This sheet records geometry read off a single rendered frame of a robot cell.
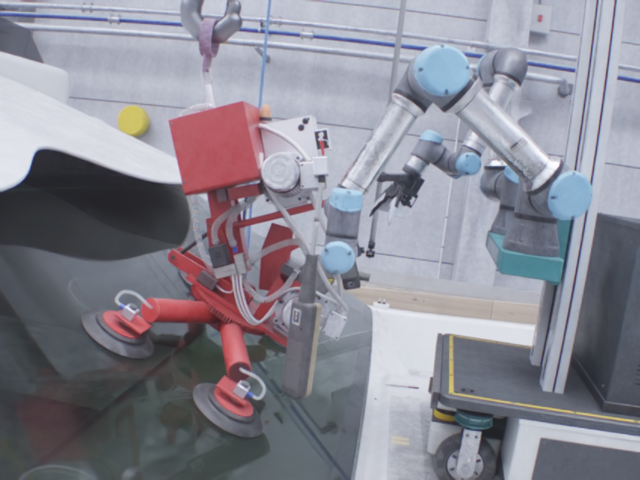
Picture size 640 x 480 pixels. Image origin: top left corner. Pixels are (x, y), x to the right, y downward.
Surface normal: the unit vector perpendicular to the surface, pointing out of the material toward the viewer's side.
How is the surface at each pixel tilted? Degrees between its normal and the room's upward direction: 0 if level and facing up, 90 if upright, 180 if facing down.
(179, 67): 90
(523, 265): 90
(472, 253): 90
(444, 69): 86
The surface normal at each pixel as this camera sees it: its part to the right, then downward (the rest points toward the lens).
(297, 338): -0.65, 0.02
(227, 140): -0.10, 0.12
